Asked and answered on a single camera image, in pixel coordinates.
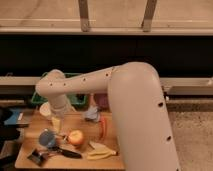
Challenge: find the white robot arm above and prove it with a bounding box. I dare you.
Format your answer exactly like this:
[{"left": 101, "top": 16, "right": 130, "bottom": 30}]
[{"left": 36, "top": 62, "right": 181, "bottom": 171}]

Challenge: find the green plastic tray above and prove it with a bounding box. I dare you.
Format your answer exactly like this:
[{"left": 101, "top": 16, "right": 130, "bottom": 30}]
[{"left": 31, "top": 72, "right": 88, "bottom": 108}]

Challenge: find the white paper cup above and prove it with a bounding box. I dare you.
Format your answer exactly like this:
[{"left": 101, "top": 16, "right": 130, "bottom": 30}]
[{"left": 39, "top": 102, "right": 52, "bottom": 120}]

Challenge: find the red yellow apple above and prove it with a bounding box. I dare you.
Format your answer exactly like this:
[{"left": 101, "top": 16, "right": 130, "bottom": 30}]
[{"left": 68, "top": 130, "right": 84, "bottom": 146}]

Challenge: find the dark red grape bunch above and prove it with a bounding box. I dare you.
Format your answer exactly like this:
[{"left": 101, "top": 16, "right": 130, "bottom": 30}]
[{"left": 76, "top": 94, "right": 86, "bottom": 101}]

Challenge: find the blue box on left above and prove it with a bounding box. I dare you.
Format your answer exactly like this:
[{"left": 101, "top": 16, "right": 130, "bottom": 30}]
[{"left": 4, "top": 109, "right": 29, "bottom": 125}]

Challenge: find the crumpled grey-blue cloth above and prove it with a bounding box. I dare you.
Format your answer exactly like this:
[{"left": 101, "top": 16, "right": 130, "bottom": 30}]
[{"left": 83, "top": 106, "right": 100, "bottom": 122}]

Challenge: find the red chili pepper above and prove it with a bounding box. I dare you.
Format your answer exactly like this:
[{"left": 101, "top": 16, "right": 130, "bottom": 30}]
[{"left": 100, "top": 116, "right": 107, "bottom": 140}]

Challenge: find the yellow banana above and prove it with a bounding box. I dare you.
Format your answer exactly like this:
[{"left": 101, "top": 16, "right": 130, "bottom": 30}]
[{"left": 87, "top": 141, "right": 118, "bottom": 160}]

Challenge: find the black handled knife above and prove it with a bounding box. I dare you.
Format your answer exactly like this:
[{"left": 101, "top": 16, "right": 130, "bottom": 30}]
[{"left": 52, "top": 147, "right": 82, "bottom": 159}]

